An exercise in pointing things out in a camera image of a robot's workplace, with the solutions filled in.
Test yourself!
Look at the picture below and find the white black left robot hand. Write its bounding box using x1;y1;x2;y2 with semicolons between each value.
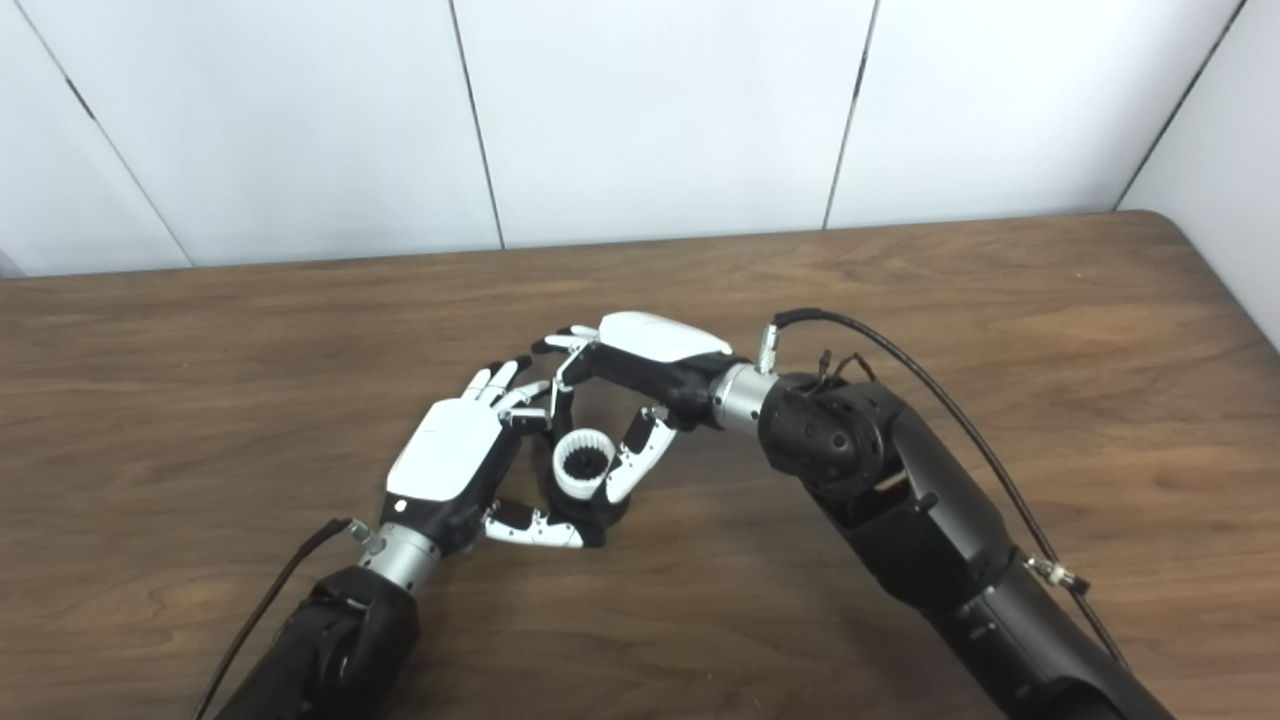
385;357;606;551

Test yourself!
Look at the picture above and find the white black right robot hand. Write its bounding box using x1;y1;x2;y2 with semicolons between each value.
530;312;749;506

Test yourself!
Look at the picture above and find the white ribbed plastic ring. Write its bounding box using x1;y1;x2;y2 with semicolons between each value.
552;428;614;501

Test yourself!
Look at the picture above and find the round black plastic part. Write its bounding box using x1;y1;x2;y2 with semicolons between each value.
540;440;632;532

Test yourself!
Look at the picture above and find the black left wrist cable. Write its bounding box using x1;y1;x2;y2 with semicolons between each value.
194;517;373;720

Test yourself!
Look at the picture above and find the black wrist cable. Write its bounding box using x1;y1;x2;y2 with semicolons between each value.
194;517;373;720
758;308;1129;669

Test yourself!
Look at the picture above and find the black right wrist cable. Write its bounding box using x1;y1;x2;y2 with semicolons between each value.
758;308;1129;669

